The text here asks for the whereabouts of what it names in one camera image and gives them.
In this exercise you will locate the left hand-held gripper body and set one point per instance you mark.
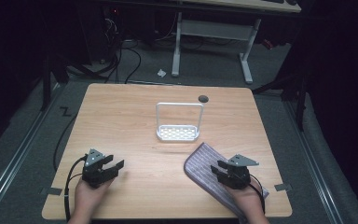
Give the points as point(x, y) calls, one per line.
point(93, 169)

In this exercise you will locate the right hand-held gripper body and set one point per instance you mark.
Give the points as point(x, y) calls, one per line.
point(237, 174)

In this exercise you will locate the metal floor rail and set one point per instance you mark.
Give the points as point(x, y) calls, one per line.
point(312, 161)
point(15, 155)

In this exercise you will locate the black table grommet hole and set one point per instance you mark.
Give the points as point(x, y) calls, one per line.
point(203, 99)

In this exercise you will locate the grey tape strip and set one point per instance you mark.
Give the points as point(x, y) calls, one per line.
point(52, 191)
point(282, 187)

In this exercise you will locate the red object on floor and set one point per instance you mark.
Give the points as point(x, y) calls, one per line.
point(268, 44)

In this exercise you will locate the white towel rack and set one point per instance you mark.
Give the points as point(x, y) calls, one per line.
point(177, 132)

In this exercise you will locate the purple striped cloth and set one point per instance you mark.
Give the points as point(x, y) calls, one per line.
point(200, 168)

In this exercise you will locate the crumpled white paper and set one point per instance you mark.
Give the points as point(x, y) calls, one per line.
point(161, 73)

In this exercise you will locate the black metal stand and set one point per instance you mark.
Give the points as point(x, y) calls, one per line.
point(292, 90)
point(48, 77)

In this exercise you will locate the white metal desk frame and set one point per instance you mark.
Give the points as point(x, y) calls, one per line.
point(213, 34)

